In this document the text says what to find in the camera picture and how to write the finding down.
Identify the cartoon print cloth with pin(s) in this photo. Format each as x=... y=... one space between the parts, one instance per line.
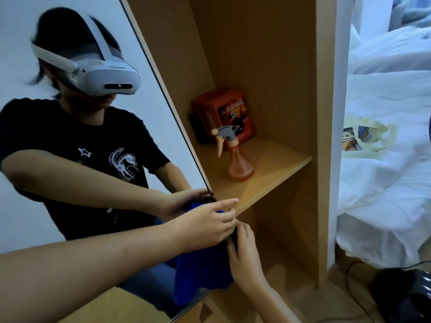
x=367 y=137

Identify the tall framed mirror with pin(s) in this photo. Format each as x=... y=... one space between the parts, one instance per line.
x=151 y=97

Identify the orange spray bottle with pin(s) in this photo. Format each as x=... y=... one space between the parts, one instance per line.
x=239 y=164

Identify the red box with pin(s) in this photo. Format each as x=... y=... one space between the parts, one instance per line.
x=235 y=107

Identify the white bed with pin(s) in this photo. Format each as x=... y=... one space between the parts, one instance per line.
x=387 y=185

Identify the black standing fan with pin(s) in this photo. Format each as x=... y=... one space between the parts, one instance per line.
x=404 y=296

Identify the person's right hand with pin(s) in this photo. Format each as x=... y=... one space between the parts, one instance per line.
x=245 y=259

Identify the blue cloth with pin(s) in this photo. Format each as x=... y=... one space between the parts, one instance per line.
x=202 y=269

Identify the wooden wardrobe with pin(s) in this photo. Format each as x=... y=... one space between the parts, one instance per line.
x=276 y=63

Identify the person's left hand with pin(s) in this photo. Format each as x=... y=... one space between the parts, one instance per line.
x=205 y=225

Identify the person's left forearm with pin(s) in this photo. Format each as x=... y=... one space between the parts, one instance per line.
x=84 y=272

